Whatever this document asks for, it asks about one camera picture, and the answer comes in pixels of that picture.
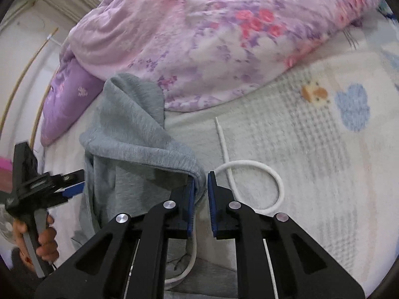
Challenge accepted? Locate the white drawstring cord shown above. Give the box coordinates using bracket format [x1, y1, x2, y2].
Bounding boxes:
[164, 117, 285, 299]

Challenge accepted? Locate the curved wooden rod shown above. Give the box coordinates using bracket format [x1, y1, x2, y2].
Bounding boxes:
[0, 28, 60, 128]
[31, 82, 53, 145]

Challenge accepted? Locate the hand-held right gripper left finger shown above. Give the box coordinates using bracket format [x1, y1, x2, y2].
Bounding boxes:
[34, 177, 197, 299]

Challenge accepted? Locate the teal pillow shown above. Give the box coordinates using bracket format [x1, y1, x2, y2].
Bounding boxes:
[378, 1, 398, 22]

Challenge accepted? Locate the person's left forearm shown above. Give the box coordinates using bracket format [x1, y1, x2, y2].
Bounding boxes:
[6, 249, 41, 290]

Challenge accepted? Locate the grey hoodie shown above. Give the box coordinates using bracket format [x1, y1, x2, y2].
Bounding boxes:
[71, 73, 238, 294]

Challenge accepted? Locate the person's left hand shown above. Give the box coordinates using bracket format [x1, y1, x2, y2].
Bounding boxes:
[12, 214, 60, 267]

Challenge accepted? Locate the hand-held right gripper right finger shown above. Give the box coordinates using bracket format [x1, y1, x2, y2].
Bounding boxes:
[207, 171, 365, 299]

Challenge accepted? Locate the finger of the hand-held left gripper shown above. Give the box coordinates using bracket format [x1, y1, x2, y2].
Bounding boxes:
[51, 169, 85, 186]
[61, 181, 86, 200]

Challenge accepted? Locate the purple floral quilt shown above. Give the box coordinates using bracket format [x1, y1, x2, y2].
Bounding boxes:
[40, 0, 385, 147]

